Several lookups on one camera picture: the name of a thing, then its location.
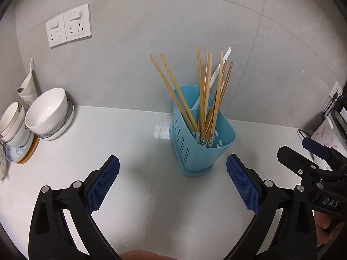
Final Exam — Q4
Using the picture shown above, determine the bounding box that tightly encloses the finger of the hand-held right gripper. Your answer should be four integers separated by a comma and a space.
277, 145, 319, 180
302, 138, 347, 169

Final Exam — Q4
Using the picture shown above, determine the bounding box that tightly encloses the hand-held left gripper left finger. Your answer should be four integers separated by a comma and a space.
28, 155, 120, 260

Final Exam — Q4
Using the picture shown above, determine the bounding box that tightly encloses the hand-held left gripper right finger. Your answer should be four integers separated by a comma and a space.
226, 153, 318, 260

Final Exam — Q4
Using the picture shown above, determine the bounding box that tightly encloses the blue plastic utensil holder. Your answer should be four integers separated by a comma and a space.
169, 85, 236, 178

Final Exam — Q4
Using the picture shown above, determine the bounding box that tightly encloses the group of wooden chopsticks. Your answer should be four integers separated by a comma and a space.
150, 46, 234, 148

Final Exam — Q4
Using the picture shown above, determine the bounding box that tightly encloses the person's right hand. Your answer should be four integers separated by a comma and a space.
314, 211, 347, 255

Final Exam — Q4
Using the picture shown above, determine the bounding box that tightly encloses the white flowered rice cooker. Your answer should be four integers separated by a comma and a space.
310, 110, 347, 163

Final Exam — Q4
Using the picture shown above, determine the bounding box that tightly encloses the black metal rack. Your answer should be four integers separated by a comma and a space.
322, 87, 347, 121

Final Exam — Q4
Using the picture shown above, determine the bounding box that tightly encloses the white ribbed plate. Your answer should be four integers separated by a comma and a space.
35, 99, 75, 141

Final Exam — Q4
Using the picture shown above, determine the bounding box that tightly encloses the round wooden board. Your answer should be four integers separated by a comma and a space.
16, 135, 40, 164

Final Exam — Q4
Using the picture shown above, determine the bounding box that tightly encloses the white bowl under striped bowl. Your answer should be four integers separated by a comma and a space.
1, 125, 34, 151

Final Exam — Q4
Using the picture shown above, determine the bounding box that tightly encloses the large white bowl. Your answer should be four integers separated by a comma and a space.
25, 87, 68, 136

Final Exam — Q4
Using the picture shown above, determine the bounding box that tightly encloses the blue patterned plate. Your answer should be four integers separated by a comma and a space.
5, 138, 34, 163

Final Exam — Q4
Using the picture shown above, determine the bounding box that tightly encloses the white plate at table edge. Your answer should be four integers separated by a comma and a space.
0, 143, 7, 180

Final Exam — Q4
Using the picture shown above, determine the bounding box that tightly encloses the striped rim white bowl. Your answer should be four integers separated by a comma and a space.
0, 101, 26, 139

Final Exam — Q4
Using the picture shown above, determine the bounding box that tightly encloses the white plastic chopstick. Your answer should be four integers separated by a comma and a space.
192, 48, 230, 109
194, 47, 233, 109

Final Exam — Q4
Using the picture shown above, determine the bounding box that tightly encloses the white ceramic pitcher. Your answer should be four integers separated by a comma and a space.
17, 58, 37, 106

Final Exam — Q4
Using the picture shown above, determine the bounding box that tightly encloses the black power cable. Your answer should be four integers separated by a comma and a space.
297, 128, 315, 161

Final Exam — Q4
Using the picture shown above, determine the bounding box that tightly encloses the white wall socket with plug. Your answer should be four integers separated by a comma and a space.
328, 80, 344, 99

